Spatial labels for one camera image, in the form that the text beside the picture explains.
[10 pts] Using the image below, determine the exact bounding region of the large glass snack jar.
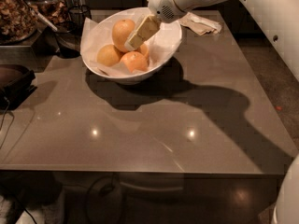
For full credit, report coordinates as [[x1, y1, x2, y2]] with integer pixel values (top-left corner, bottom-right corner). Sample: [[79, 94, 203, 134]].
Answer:
[[0, 0, 36, 45]]

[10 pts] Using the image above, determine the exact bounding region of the front orange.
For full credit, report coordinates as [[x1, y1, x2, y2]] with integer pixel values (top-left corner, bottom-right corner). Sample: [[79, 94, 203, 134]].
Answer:
[[121, 51, 148, 73]]

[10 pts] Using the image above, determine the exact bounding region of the left orange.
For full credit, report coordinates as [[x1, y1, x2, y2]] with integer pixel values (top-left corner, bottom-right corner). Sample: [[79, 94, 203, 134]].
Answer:
[[96, 44, 123, 67]]

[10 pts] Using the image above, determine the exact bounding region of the dark glass cup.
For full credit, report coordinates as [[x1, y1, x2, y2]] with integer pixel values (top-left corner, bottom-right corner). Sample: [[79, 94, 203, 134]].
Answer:
[[54, 21, 80, 59]]

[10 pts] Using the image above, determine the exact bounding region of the white bowl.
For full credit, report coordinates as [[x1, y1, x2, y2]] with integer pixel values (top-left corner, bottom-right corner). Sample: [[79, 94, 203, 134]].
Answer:
[[79, 7, 183, 86]]

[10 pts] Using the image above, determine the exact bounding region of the large top orange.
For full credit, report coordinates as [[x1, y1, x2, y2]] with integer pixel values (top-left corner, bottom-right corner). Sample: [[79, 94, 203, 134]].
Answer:
[[112, 19, 135, 52]]

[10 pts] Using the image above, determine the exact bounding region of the metal tray stand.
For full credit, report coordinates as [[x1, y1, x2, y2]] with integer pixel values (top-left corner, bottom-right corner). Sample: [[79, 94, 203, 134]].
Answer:
[[0, 31, 51, 72]]

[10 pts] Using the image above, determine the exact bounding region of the white paper liner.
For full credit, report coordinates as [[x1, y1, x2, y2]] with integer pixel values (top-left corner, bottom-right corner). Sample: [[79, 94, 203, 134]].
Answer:
[[80, 10, 176, 78]]

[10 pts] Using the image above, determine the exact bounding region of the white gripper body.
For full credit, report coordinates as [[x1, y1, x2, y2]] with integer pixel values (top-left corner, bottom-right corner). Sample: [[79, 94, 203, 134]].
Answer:
[[148, 0, 186, 23]]

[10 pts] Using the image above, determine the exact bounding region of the black wire basket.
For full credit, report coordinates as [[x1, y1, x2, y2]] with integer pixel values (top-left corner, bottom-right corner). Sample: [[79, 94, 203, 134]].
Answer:
[[68, 5, 92, 28]]

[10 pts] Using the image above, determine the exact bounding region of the black device on left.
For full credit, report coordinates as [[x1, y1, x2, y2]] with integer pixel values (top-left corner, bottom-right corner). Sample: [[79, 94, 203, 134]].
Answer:
[[0, 64, 36, 110]]

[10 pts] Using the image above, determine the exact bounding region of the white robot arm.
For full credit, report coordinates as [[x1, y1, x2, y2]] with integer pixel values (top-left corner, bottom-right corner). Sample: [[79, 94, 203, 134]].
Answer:
[[125, 0, 299, 80]]

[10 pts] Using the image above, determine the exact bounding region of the back hidden orange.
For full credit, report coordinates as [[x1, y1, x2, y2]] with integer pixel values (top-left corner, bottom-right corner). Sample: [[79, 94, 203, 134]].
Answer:
[[137, 44, 149, 58]]

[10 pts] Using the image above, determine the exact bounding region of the black cable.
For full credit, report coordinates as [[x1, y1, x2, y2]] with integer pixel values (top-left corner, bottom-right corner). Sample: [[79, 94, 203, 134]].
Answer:
[[0, 97, 16, 149]]

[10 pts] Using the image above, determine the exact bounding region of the crumpled paper napkin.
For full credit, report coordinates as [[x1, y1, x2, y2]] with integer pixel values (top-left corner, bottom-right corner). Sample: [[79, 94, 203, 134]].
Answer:
[[178, 12, 222, 35]]

